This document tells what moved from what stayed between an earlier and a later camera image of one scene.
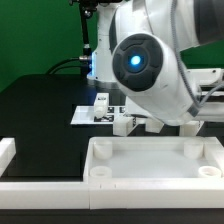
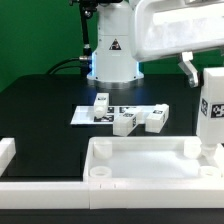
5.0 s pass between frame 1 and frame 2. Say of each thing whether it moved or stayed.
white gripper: moved
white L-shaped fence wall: stayed
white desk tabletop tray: stayed
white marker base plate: stayed
